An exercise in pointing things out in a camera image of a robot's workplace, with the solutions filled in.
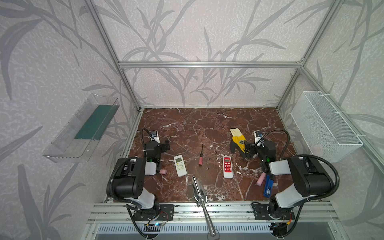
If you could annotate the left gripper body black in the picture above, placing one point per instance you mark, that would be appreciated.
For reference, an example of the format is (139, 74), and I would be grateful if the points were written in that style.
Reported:
(163, 145)

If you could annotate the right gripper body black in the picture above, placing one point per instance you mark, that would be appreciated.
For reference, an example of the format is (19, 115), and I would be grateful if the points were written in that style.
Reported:
(249, 149)

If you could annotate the red handled screwdriver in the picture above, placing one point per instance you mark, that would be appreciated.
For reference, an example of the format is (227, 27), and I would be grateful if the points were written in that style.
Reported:
(201, 156)

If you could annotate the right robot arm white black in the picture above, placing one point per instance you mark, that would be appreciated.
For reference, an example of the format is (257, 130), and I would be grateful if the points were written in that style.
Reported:
(314, 178)

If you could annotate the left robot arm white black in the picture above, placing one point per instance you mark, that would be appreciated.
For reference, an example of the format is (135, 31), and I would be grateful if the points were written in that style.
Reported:
(126, 183)

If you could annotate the red white remote control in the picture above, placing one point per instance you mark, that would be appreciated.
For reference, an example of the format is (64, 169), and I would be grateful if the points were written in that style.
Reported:
(227, 167)

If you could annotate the pink cylinder left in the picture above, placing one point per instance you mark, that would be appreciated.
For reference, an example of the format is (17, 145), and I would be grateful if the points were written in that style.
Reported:
(163, 172)

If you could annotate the pink cylinder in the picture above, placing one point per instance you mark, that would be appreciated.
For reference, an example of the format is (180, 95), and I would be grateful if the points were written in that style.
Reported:
(261, 179)
(163, 172)

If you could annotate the yellow work glove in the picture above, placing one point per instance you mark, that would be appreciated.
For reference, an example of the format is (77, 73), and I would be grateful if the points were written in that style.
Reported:
(238, 142)

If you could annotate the blue lighter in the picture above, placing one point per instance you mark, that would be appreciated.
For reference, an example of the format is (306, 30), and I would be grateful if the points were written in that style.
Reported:
(268, 186)

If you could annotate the pink cylinder right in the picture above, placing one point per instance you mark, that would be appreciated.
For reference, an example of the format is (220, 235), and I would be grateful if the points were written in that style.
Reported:
(261, 179)

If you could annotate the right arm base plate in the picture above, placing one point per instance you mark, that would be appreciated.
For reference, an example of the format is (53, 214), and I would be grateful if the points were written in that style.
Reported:
(272, 213)

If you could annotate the white wire basket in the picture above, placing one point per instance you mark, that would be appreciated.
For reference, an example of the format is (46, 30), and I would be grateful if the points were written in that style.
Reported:
(324, 129)

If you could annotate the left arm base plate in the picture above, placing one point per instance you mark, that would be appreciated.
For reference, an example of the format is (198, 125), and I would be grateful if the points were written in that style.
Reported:
(162, 212)

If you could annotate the metal camera pole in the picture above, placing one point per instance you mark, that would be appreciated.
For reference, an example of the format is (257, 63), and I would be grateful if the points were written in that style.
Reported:
(201, 201)

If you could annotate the clear plastic wall shelf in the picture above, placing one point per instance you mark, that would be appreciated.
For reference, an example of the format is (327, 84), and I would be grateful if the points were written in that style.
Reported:
(78, 140)

